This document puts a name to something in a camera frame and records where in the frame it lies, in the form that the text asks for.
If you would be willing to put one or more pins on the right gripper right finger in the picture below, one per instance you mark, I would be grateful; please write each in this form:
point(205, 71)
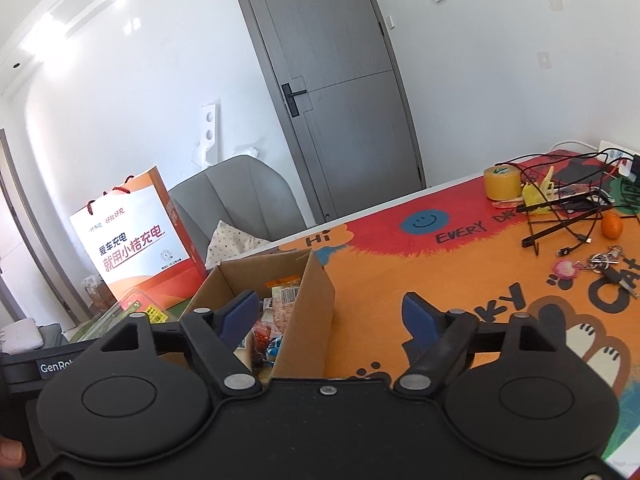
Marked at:
point(440, 346)

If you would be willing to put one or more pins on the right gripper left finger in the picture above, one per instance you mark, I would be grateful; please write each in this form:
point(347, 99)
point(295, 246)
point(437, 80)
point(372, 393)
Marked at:
point(212, 338)

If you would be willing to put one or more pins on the blue snack packet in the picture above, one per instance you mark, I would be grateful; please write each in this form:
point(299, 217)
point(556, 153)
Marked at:
point(273, 349)

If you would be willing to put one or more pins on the orange biscuit pack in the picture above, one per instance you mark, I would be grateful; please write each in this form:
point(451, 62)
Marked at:
point(279, 306)

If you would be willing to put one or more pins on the person left hand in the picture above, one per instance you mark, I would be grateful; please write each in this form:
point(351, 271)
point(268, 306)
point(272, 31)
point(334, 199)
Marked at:
point(12, 454)

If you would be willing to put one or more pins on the clear plastic clamshell container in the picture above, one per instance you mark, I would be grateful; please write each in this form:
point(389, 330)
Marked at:
point(136, 301)

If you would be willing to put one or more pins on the brown cardboard box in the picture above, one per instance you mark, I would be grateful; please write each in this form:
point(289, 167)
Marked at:
point(307, 333)

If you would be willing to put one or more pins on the dotted cushion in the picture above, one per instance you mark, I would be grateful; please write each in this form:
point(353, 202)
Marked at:
point(229, 242)

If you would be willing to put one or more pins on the white orange paper bag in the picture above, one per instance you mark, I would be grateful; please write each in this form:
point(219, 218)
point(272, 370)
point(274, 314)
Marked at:
point(134, 237)

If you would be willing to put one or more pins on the grey armchair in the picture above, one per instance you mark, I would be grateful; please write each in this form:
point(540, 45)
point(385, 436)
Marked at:
point(244, 193)

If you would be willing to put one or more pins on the colourful cartoon table mat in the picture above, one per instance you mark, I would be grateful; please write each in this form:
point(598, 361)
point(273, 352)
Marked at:
point(459, 250)

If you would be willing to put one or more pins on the yellow tape roll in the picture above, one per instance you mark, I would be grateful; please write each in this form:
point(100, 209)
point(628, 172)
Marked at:
point(502, 182)

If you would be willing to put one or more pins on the yellow plastic clip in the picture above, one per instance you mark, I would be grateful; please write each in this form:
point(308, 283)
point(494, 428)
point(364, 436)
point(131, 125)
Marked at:
point(536, 196)

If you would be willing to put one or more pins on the key bunch with pink charm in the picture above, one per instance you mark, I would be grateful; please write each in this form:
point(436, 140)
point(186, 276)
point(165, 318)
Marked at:
point(602, 263)

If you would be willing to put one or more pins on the orange tangerine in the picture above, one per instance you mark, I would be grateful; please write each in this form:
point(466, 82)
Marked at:
point(612, 225)

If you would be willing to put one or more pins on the white power strip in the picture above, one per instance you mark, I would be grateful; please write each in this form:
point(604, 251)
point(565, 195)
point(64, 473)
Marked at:
point(624, 161)

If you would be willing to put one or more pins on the grey door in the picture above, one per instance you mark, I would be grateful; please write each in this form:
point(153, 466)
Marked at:
point(334, 81)

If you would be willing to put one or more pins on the white wall hook plate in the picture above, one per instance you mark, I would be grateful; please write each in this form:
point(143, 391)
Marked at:
point(206, 152)

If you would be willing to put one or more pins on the black wire stand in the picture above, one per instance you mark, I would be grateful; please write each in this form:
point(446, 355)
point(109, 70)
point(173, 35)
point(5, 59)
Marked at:
point(580, 204)

